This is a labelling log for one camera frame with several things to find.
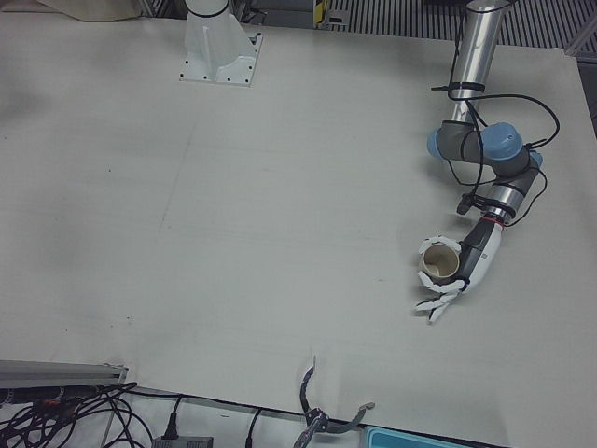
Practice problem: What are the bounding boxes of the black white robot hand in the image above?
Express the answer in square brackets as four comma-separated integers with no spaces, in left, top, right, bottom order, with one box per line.
[413,217,505,326]

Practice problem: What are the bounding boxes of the beige paper cup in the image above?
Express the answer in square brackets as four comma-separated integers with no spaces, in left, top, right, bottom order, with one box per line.
[418,244,463,287]

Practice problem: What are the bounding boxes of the light blue plastic bin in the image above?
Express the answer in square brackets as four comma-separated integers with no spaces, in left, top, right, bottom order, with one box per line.
[363,425,512,448]

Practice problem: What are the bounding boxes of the metal reacher grabber tool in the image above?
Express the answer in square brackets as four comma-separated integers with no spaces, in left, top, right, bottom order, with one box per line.
[293,357,377,448]

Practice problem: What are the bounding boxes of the black power adapter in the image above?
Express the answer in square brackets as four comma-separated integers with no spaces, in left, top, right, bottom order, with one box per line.
[151,436,215,448]

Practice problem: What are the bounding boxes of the beige cloth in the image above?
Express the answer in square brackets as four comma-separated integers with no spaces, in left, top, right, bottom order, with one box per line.
[36,0,141,22]

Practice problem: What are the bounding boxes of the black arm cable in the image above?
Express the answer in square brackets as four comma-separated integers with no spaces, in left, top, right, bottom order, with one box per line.
[431,27,561,230]

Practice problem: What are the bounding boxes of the aluminium profile rail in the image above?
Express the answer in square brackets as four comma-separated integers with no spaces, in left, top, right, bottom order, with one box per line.
[566,22,597,60]

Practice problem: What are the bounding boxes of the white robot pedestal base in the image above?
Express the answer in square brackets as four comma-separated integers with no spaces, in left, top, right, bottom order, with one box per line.
[179,0,264,89]

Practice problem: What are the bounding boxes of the aluminium frame post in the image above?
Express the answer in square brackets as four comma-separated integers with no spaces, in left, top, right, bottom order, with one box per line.
[0,358,130,389]

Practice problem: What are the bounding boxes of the black cable tangle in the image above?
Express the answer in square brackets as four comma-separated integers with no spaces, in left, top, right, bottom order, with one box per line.
[0,381,155,448]

